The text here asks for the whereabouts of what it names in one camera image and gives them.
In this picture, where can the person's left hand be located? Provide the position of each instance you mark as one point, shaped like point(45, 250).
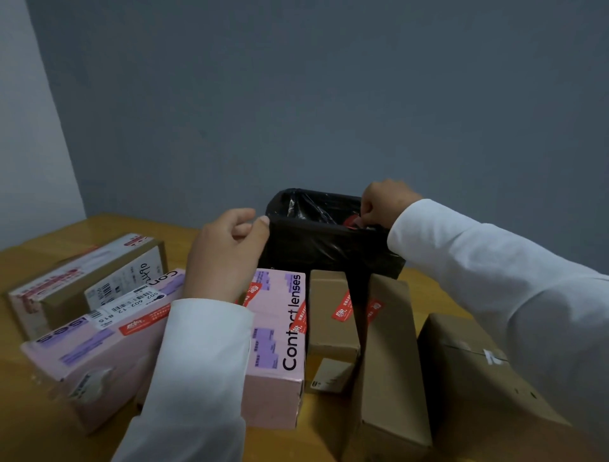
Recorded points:
point(216, 259)

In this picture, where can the person's right hand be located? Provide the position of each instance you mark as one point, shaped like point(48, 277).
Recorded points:
point(392, 200)

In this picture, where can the person's left thumb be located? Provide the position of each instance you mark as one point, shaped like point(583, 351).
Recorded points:
point(254, 240)

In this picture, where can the person's left middle finger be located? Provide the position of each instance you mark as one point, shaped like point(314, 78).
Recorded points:
point(241, 230)

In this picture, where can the person's right fingers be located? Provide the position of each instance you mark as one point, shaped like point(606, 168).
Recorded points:
point(368, 209)

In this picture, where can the black plastic trash bag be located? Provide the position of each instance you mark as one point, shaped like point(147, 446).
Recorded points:
point(309, 238)

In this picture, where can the person's right forearm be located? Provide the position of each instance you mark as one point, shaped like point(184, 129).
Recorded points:
point(499, 295)

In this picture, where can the person's left forearm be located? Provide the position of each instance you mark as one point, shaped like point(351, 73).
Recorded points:
point(200, 380)

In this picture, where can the small brown box, red sticker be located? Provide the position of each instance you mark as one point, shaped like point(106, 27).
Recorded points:
point(330, 328)

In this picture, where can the pink box with black lettering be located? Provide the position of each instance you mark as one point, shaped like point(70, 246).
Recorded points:
point(276, 380)

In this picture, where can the tiny brown box, white label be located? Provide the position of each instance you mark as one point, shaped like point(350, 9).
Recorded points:
point(330, 376)

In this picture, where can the long brown cardboard box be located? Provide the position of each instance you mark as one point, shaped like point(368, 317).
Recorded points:
point(388, 380)

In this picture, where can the pink box with shipping label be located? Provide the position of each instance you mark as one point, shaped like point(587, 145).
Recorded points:
point(100, 352)

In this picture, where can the taped brown box, white label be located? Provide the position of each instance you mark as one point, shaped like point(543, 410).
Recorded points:
point(62, 290)

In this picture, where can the large brown cardboard box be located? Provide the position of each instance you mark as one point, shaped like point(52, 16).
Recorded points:
point(476, 395)

